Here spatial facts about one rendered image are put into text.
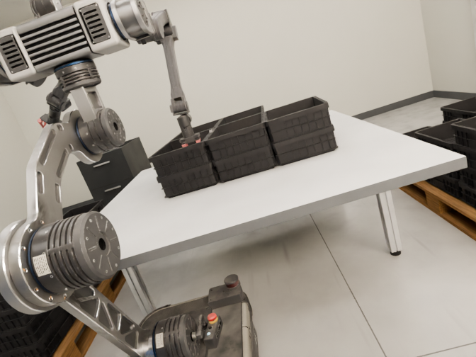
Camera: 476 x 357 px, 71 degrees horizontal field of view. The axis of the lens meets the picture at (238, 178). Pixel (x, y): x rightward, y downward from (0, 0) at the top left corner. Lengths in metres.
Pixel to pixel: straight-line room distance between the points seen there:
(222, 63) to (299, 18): 1.22
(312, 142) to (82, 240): 1.12
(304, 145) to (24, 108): 4.92
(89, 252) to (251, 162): 0.97
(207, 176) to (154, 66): 3.67
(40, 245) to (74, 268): 0.10
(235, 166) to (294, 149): 0.29
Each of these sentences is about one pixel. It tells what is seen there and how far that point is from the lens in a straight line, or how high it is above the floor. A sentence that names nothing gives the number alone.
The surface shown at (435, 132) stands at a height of 0.45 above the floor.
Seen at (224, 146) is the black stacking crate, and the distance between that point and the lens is 1.61.
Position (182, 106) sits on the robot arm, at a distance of 1.66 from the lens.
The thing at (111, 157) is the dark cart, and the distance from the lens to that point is 3.29.
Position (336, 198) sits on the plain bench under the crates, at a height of 0.69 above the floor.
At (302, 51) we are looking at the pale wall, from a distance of 5.14.
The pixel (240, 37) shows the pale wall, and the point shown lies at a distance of 5.08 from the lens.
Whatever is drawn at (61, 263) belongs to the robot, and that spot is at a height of 0.90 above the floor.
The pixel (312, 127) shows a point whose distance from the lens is 1.60.
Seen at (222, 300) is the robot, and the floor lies 0.27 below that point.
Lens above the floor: 1.16
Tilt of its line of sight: 16 degrees down
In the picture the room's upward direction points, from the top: 19 degrees counter-clockwise
